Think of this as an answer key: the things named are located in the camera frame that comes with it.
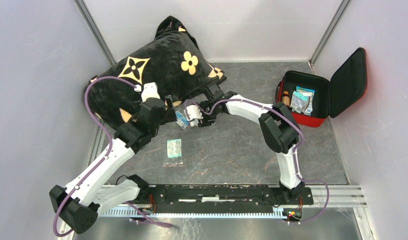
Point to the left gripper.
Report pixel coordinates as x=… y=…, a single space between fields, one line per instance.
x=169 y=115

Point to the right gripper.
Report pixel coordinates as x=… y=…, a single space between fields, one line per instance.
x=204 y=122

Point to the blue white clear packet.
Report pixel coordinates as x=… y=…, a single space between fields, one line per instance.
x=182 y=120

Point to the teal plaster packet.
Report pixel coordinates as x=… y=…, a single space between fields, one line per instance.
x=174 y=148

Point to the brown bottle orange cap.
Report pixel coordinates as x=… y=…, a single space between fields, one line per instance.
x=286 y=98

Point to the small clear zip bag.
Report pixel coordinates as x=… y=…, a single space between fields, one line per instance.
x=296 y=94

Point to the blue white wipes pack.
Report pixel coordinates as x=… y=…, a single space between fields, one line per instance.
x=305 y=91

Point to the red medicine kit case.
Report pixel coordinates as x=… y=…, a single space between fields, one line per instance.
x=332 y=96

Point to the white bottle green label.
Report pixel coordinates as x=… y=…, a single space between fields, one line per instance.
x=194 y=123

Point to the white blue gauze packet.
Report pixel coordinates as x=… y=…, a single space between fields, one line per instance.
x=301 y=106

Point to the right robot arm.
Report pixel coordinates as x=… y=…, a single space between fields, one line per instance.
x=280 y=131

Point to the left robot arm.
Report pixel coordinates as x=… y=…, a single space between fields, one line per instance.
x=79 y=203

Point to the black pillow with gold flowers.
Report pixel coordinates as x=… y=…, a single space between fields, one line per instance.
x=172 y=60

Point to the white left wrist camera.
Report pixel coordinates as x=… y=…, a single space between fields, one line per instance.
x=148 y=90

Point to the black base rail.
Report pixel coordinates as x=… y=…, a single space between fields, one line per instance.
x=220 y=198

